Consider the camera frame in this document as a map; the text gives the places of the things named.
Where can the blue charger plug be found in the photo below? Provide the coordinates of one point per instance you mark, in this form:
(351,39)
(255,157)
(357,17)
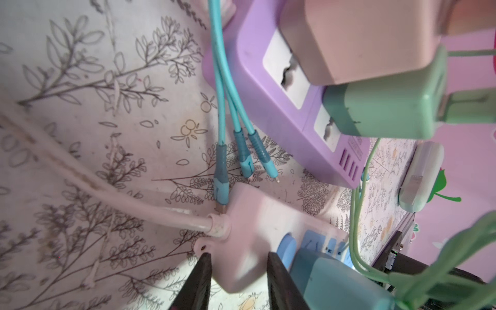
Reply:
(327,283)

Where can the pink charger plug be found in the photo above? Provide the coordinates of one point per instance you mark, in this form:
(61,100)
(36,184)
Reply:
(338,42)

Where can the pale green soap box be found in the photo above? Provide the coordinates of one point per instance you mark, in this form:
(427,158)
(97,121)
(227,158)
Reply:
(421,176)

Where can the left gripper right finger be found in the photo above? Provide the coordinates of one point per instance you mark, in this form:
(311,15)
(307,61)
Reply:
(283,293)

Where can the white blue power strip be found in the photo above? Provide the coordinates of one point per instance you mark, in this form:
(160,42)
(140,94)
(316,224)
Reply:
(261,224)

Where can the purple power strip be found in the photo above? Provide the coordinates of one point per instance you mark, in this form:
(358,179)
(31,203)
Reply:
(280,100)

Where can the green charger plug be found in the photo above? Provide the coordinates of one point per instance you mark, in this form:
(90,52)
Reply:
(409,293)
(408,105)

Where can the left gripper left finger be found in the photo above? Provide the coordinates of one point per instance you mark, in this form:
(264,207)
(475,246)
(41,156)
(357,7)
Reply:
(195,293)

